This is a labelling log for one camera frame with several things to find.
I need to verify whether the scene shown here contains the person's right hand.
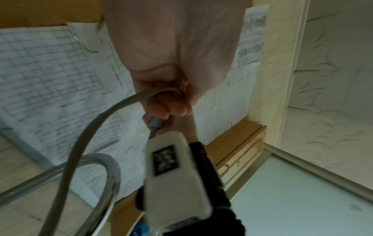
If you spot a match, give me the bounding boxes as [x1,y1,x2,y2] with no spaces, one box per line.
[142,114,200,145]

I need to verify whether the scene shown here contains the gridded paper sheets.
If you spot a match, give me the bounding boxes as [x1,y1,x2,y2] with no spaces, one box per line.
[0,4,268,203]

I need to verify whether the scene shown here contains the grey hair dryer cord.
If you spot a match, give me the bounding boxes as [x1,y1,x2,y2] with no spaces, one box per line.
[39,87,183,236]

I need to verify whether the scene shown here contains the chrome curved faucet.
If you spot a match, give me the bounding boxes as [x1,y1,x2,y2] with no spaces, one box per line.
[0,153,122,236]

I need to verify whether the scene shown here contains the person's left hand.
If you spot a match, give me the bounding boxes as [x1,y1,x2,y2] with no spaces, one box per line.
[101,0,245,119]

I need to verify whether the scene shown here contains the black right wrist strap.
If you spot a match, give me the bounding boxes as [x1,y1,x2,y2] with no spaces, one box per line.
[135,142,245,236]

